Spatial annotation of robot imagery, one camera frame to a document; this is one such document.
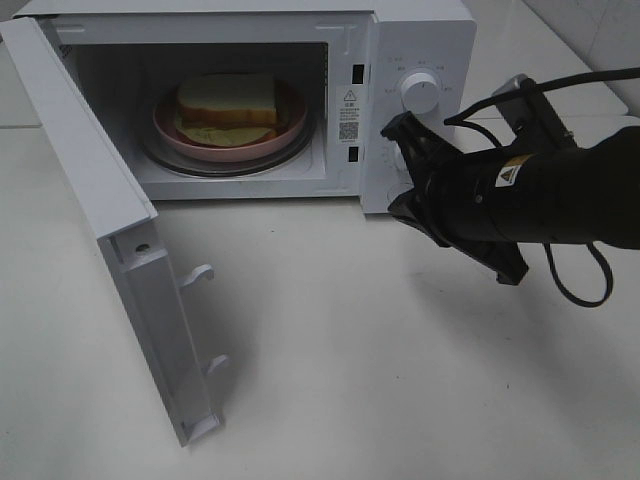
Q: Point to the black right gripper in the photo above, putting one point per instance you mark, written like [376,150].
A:
[449,197]

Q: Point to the round door release button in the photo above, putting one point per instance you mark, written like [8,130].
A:
[397,190]

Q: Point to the white timer knob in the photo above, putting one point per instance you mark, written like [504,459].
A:
[399,160]

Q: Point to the pink round plate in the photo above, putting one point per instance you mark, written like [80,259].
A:
[242,144]

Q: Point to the white bread sandwich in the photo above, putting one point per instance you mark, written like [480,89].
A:
[228,100]

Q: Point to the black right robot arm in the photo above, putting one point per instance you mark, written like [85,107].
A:
[570,196]

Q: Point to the upper white power knob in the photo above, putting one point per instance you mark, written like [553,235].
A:
[420,91]

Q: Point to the white warning label sticker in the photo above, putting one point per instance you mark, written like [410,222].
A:
[349,101]

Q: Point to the white microwave oven body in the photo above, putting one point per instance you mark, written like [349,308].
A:
[125,56]

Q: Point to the glass microwave turntable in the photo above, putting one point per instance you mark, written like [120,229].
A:
[164,155]

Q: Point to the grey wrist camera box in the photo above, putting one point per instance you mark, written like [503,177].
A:
[536,125]

